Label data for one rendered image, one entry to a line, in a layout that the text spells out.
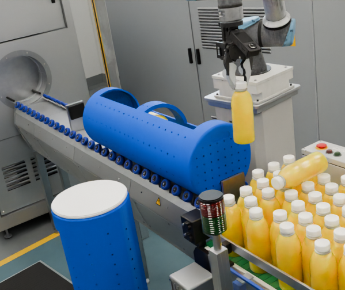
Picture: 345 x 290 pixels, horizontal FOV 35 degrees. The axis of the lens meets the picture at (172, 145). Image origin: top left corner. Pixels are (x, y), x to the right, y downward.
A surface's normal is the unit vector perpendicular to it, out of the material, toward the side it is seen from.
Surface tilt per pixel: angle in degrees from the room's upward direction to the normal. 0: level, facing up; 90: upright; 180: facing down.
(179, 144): 51
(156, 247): 0
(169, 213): 70
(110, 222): 90
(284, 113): 90
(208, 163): 90
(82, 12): 90
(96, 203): 0
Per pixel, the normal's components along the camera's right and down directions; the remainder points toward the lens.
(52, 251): -0.14, -0.92
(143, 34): -0.73, 0.35
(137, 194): -0.82, 0.00
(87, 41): 0.67, 0.18
